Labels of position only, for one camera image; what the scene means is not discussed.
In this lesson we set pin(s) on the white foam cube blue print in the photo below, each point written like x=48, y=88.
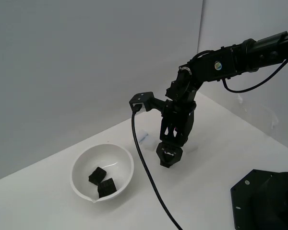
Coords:
x=143, y=135

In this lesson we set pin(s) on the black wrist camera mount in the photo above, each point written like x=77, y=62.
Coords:
x=142, y=98

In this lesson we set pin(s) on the white bowl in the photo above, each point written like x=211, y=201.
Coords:
x=86, y=165

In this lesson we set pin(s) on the black foam cube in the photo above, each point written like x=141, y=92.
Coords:
x=167, y=166
x=107, y=188
x=97, y=175

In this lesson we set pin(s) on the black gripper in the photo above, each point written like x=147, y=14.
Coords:
x=180, y=119

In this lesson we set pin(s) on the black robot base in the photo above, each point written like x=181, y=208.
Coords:
x=259, y=198

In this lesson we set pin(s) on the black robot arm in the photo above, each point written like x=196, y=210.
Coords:
x=254, y=55

